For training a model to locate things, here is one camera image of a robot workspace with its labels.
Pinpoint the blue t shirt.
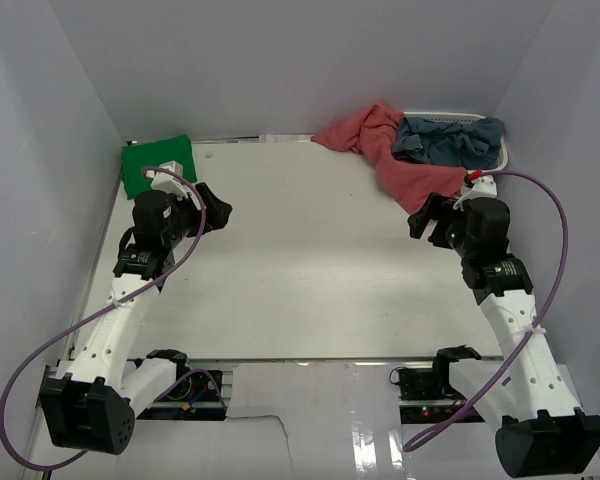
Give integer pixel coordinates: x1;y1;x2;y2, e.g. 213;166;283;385
392;115;506;170

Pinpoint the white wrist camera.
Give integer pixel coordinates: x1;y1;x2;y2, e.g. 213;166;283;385
453;170;497;210
142;161;192;200

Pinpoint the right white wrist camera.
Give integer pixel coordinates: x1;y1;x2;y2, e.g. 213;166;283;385
453;170;497;210

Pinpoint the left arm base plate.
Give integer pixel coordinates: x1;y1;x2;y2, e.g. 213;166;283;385
139;370;227;421

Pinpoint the folded green t shirt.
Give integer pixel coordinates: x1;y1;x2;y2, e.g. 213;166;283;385
121;135;198;200

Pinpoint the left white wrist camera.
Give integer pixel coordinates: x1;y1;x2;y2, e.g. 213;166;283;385
142;161;192;200

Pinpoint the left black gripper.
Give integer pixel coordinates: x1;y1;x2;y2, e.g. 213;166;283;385
162;183;232;248

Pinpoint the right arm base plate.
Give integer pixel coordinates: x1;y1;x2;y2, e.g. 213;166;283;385
389;366;467;425

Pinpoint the red t shirt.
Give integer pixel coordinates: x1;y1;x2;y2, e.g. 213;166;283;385
311;101;467;214

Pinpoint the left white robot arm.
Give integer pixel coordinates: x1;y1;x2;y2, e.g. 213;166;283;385
39;183;232;455

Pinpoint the white plastic basket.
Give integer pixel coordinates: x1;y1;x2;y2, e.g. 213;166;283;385
402;110;511;174

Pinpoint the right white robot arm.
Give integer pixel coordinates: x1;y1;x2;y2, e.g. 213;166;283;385
408;193;600;478

